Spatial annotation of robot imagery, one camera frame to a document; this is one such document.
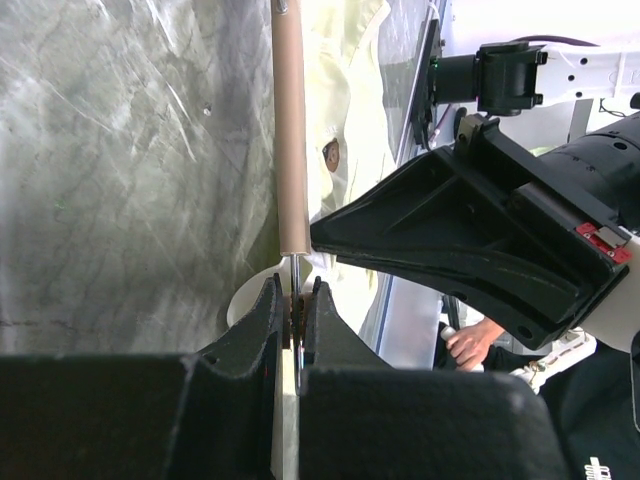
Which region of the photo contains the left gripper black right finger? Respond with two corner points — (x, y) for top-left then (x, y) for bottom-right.
(298, 280), (569, 479)

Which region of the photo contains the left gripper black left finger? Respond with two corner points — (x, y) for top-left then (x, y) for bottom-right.
(1, 277), (283, 479)

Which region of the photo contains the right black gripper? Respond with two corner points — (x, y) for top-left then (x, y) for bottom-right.
(311, 112), (639, 350)

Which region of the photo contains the pale yellow underwear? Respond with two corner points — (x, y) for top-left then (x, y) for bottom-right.
(225, 0), (401, 480)

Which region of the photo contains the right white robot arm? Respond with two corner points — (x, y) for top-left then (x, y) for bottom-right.
(311, 39), (639, 352)

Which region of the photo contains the operator bare hand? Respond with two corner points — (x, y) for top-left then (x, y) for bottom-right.
(446, 317), (505, 371)

